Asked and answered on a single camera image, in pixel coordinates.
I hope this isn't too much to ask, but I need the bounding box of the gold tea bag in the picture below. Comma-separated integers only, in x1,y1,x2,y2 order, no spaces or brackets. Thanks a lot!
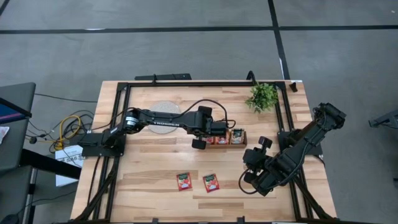
231,128,246,145

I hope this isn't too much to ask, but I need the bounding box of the wooden compartment tea box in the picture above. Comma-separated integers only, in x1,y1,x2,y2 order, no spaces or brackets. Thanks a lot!
203,129,249,149

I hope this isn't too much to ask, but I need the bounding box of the green plant in white pot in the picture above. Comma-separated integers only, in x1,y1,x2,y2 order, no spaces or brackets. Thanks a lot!
244,82,280,114

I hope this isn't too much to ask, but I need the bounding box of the round woven placemat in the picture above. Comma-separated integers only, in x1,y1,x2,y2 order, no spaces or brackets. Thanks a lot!
147,100,183,135

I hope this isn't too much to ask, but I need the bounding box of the black rectangular bar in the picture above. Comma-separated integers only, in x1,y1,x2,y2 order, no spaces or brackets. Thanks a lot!
134,73,193,82

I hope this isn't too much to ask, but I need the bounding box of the black stand foot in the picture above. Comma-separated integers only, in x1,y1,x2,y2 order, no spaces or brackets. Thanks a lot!
368,108,398,128

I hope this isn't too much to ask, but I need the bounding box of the white printed cardboard box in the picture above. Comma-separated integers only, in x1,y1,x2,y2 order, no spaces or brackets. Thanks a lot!
54,144,85,187

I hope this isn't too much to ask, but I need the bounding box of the black desk beam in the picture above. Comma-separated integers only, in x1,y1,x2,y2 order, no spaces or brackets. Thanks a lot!
20,148,82,180

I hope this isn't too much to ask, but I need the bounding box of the grey side desk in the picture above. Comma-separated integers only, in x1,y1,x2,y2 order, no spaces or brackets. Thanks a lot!
0,82,37,175

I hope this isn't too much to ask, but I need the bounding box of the laptop with blue screen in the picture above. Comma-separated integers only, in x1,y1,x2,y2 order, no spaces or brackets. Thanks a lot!
0,97,33,125

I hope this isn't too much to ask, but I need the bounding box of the white paper sheet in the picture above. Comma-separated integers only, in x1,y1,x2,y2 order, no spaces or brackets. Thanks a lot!
0,126,10,144

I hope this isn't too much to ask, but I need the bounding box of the black aluminium table frame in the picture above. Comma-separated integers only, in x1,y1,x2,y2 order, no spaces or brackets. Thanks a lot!
67,80,338,224

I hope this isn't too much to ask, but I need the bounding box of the black arch handle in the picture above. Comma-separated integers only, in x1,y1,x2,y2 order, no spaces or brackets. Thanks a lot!
246,70,258,85

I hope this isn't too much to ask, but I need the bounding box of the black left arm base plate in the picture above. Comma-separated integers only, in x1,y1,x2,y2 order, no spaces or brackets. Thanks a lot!
77,135,127,158

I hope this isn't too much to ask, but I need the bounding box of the yellow cable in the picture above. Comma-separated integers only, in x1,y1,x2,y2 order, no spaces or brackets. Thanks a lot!
58,114,82,152

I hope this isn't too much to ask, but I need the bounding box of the long black floor cable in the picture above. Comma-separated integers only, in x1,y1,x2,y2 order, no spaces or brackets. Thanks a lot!
33,92,99,103

